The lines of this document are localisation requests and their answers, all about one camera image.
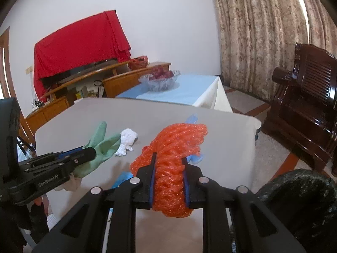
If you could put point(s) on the orange foam net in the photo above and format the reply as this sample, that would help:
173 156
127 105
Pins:
171 150

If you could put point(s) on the crumpled white tissue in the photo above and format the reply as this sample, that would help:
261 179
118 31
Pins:
127 141

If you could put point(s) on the light blue plastic piece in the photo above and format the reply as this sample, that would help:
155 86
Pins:
123 178

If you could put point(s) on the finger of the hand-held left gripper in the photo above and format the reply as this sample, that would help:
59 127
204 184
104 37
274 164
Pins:
68 154
85 156

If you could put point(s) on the wooden door frame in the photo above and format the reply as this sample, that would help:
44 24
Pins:
5 66

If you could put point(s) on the black television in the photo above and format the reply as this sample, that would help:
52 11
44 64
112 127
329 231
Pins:
79 69

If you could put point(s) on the wooden television cabinet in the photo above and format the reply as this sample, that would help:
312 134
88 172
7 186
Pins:
118 80

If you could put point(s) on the table with light blue cloth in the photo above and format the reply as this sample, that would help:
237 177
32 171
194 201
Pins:
189 92

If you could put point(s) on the dark wooden armchair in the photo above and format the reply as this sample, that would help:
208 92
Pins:
302 105

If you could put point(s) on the black bagged trash bin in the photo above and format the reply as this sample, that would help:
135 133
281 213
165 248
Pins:
297 203

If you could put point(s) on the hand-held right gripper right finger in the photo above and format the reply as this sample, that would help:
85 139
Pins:
194 189

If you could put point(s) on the red apple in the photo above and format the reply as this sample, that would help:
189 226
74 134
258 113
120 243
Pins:
168 74
158 71

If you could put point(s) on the green rubber glove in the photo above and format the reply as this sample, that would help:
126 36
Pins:
105 145

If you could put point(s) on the red plastic bag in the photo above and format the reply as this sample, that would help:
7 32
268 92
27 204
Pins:
138 62

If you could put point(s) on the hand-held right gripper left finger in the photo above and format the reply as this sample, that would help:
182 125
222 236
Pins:
143 181

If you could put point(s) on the beige patterned curtain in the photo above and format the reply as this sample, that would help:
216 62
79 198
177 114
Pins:
258 37

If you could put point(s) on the glass fruit bowl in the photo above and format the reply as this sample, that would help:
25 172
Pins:
159 84

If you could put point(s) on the red cloth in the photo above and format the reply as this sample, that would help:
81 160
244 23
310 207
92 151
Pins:
79 47

